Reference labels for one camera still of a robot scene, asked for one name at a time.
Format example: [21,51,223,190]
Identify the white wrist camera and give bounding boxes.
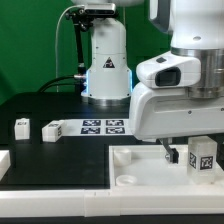
[136,51,201,89]

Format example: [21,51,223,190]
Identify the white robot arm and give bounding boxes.
[129,0,224,140]

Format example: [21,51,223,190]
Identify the black camera on stand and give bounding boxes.
[65,3,118,92]

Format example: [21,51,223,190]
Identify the black cables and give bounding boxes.
[36,75,84,94]

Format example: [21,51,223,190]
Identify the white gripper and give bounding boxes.
[129,83,224,164]

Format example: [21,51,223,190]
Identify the white square tabletop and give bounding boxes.
[108,143,224,192]

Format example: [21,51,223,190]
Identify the white marker base plate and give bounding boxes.
[64,119,131,136]

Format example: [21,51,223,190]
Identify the white obstacle fence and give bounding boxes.
[0,149,224,218]

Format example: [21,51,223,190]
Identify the white cable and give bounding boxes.
[54,4,84,93]

